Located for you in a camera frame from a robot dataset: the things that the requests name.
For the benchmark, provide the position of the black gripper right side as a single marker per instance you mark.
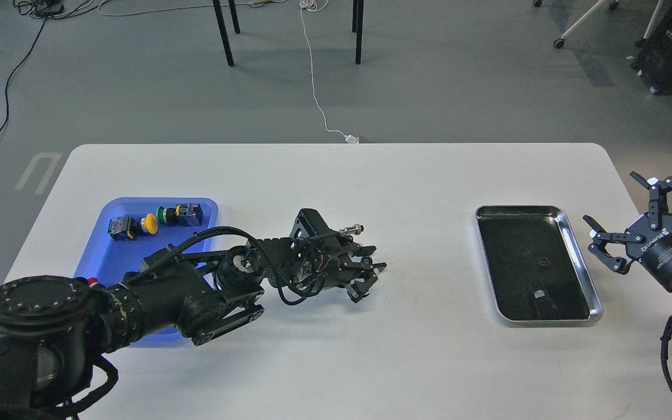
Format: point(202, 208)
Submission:
point(665, 251)

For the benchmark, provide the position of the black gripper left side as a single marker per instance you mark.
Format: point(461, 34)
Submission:
point(327, 258)

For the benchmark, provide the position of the black robot arm left side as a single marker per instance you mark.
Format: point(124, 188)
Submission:
point(55, 330)

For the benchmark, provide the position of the metal tray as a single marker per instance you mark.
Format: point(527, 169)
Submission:
point(513, 238)

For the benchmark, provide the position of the white caster chair base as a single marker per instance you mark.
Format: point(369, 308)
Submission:
point(559, 42)

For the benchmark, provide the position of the blue plastic tray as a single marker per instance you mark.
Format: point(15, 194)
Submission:
point(108, 260)

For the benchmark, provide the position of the black chair leg right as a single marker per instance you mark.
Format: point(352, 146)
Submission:
point(358, 9)

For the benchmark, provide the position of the black chair leg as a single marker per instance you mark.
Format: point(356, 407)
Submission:
point(221, 24)
point(358, 9)

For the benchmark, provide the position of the black chair leg left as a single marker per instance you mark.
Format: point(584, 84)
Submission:
point(221, 24)

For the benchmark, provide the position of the green push button switch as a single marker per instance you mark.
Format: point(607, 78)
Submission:
point(183, 214)

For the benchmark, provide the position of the yellow push button switch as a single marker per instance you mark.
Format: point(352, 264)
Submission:
point(128, 228)

